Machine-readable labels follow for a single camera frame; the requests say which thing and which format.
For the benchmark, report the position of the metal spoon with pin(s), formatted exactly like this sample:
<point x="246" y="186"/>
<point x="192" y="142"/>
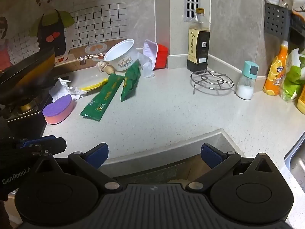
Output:
<point x="286" y="2"/>

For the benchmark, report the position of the grey utensil holder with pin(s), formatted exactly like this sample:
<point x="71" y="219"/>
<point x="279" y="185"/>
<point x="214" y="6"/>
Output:
<point x="277" y="21"/>

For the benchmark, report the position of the cartoon wall poster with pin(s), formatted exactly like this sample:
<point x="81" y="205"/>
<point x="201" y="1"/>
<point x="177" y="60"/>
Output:
<point x="52" y="28"/>

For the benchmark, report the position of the garlic bulb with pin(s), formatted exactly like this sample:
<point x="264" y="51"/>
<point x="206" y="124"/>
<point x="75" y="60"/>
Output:
<point x="106" y="68"/>

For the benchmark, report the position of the clear plastic wrap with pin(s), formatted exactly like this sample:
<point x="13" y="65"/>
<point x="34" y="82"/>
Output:
<point x="146" y="66"/>

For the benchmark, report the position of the white paper bowl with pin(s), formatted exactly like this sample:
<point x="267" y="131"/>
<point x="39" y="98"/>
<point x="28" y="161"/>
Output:
<point x="124" y="57"/>

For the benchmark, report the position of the red white plastic tray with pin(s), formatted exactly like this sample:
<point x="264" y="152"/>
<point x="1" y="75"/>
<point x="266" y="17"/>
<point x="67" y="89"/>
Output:
<point x="162" y="54"/>

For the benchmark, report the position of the dark soy sauce bottle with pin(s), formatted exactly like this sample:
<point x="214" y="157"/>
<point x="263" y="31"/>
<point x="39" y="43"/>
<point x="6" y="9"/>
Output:
<point x="199" y="45"/>

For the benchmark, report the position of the long green packet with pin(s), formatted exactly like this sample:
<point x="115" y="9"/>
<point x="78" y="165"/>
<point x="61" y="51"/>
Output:
<point x="102" y="97"/>

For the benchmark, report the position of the crumpled green packet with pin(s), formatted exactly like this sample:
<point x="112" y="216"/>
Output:
<point x="129" y="81"/>

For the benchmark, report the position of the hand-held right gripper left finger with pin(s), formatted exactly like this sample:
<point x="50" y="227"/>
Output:
<point x="97" y="156"/>

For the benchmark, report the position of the purple pink sponge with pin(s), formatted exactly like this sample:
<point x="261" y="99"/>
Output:
<point x="58" y="109"/>

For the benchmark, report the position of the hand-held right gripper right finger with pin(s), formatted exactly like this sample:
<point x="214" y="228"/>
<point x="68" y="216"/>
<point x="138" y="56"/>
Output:
<point x="211" y="156"/>

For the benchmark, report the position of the black yellow frying pan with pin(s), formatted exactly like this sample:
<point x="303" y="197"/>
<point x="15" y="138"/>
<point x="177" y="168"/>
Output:
<point x="23" y="76"/>

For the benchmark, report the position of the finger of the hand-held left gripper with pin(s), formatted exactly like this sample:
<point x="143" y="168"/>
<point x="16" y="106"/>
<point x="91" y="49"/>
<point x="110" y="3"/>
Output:
<point x="38" y="141"/>
<point x="56" y="146"/>

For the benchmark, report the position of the gas stove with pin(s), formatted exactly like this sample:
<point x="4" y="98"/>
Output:
<point x="21" y="114"/>

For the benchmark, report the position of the crumpled white paper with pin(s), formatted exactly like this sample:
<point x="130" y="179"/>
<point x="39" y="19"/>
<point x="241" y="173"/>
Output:
<point x="62" y="90"/>

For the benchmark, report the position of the white wall vent grille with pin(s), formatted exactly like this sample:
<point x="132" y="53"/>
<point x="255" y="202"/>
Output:
<point x="191" y="0"/>

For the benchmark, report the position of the bagged green vegetables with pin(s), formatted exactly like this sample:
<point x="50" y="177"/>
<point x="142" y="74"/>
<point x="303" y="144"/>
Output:
<point x="294" y="76"/>

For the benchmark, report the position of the teal lid salt shaker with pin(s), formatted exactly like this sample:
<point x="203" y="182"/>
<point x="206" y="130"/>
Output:
<point x="245" y="90"/>

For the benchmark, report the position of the yellow plastic bottle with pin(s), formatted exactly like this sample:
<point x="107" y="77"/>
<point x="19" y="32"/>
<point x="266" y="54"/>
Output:
<point x="302" y="105"/>

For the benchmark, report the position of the steel sink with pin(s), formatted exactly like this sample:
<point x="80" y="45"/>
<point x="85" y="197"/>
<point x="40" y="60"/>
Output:
<point x="297" y="164"/>

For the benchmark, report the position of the orange detergent bottle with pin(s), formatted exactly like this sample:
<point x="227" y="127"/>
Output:
<point x="275" y="74"/>

